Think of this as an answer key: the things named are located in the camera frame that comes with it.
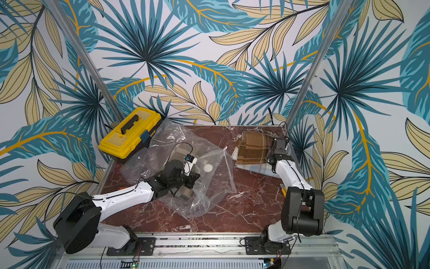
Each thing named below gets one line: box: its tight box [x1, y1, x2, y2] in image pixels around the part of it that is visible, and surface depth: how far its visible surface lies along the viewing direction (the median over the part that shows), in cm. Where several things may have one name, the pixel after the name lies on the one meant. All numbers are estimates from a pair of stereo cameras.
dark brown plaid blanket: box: [232, 128, 277, 165], surface depth 104 cm
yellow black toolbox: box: [98, 107, 163, 161], surface depth 94 cm
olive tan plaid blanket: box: [179, 186, 196, 202], surface depth 87 cm
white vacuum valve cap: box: [203, 163, 214, 173], surface depth 95 cm
